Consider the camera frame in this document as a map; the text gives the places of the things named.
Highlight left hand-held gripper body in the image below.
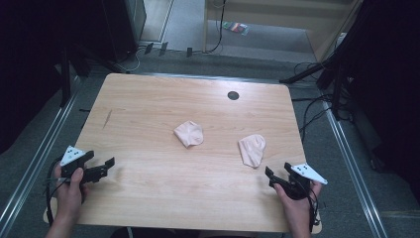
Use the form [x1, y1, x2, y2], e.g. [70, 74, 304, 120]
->
[59, 145, 108, 184]

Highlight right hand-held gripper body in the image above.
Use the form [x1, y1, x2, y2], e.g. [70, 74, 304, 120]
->
[280, 163, 329, 201]

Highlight person's right hand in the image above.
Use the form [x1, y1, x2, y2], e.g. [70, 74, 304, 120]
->
[272, 180, 323, 226]

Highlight person's left hand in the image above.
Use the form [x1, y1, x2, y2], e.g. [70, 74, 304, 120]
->
[53, 164, 88, 221]

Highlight pink crumpled cloth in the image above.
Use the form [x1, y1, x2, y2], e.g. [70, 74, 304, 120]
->
[238, 133, 266, 170]
[173, 120, 205, 149]

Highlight black metal stand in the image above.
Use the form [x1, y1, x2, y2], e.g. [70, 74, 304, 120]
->
[53, 43, 128, 108]
[278, 33, 356, 122]

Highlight dark cabinet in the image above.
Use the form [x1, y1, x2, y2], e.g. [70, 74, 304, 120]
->
[100, 0, 148, 63]

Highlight colourful striped packet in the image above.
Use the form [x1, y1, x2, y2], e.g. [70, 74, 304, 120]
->
[222, 21, 251, 37]

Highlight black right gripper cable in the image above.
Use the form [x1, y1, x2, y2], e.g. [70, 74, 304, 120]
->
[306, 186, 321, 233]

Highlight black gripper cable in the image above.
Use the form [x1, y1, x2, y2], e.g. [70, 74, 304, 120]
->
[306, 186, 321, 233]
[45, 158, 67, 227]

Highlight metal floor rail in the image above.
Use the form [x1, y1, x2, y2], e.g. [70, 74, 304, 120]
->
[0, 73, 83, 238]
[321, 98, 389, 238]

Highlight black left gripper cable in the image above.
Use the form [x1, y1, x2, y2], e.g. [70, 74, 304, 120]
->
[45, 158, 67, 227]

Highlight black floor cables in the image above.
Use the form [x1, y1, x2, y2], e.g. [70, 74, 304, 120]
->
[290, 60, 351, 144]

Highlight white floor cable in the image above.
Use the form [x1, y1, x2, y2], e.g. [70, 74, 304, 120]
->
[117, 46, 147, 74]

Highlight black hanging cable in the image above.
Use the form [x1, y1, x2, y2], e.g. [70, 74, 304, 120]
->
[201, 0, 228, 55]

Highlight beige wooden frame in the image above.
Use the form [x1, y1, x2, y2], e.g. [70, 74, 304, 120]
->
[202, 0, 365, 63]

